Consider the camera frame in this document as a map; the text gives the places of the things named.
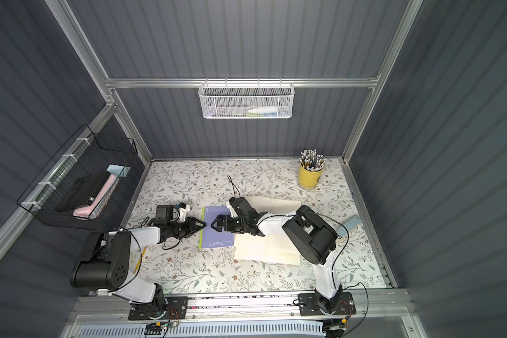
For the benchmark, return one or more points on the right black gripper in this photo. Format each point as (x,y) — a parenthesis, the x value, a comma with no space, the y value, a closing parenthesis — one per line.
(229,222)

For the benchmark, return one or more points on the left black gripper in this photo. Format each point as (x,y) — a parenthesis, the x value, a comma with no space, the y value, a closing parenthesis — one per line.
(184,228)

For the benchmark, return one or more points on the purple cover notebook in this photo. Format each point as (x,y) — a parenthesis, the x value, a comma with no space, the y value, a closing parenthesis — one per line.
(210,238)

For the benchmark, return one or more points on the cream lined notebook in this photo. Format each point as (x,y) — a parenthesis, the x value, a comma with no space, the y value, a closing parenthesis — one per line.
(275,247)

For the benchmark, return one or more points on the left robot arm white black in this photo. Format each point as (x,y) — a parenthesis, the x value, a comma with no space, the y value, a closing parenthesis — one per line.
(111,261)

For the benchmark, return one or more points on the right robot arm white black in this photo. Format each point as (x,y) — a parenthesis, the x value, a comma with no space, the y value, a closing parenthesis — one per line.
(310,234)

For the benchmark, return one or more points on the yellow framed box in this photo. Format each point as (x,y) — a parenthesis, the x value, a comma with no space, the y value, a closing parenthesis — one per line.
(137,256)

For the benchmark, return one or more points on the light blue sticky notes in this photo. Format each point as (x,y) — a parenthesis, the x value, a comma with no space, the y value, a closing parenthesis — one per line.
(119,171)

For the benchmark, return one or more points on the yellow pencil cup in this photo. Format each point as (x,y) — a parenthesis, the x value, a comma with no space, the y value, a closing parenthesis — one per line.
(308,179)

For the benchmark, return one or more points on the pink stapler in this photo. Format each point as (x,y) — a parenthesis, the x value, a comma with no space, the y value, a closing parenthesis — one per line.
(95,208)

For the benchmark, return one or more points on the bundle of pencils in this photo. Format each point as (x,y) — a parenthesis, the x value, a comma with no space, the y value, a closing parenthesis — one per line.
(311,161)

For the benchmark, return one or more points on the black pouch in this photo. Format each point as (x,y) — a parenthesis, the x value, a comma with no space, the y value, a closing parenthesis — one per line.
(83,192)

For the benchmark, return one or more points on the white tube in basket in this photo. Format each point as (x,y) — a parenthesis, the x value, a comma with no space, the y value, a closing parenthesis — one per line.
(263,110)

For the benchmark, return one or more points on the light blue phone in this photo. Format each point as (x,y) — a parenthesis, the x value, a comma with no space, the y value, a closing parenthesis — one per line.
(349,225)

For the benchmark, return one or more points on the black wire wall basket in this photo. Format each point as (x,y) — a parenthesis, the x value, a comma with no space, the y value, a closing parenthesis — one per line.
(91,154)

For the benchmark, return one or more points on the white wire mesh basket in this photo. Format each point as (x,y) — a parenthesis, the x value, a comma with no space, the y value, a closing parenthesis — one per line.
(232,100)

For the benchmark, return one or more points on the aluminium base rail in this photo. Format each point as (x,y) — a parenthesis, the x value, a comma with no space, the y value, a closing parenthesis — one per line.
(246,306)

